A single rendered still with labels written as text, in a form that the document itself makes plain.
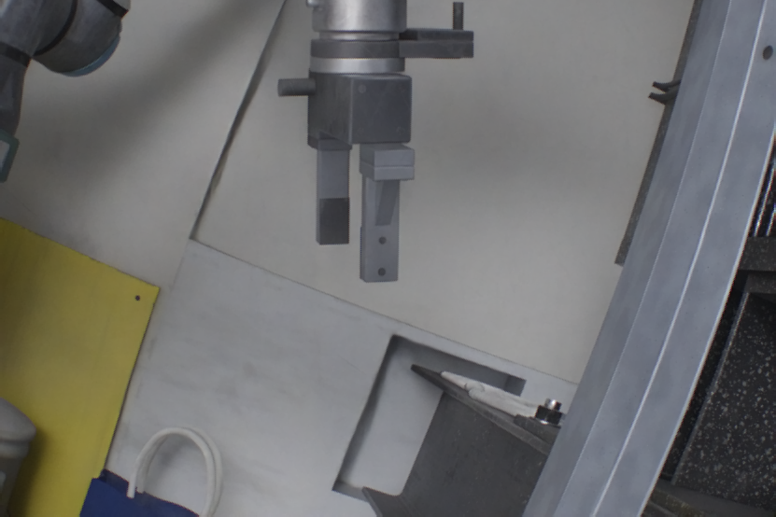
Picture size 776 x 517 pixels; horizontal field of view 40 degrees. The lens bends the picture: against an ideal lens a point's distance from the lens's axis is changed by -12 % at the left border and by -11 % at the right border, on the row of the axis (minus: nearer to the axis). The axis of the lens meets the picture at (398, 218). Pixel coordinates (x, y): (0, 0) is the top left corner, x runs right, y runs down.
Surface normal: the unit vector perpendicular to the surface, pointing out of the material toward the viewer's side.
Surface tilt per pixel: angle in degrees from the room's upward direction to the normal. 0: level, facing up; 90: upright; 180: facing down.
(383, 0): 92
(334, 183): 97
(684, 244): 90
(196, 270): 90
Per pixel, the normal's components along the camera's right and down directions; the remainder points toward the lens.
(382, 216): 0.26, 0.65
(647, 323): -0.87, -0.36
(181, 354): 0.14, -0.02
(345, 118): -0.95, 0.04
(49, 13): 0.88, 0.36
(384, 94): 0.31, 0.18
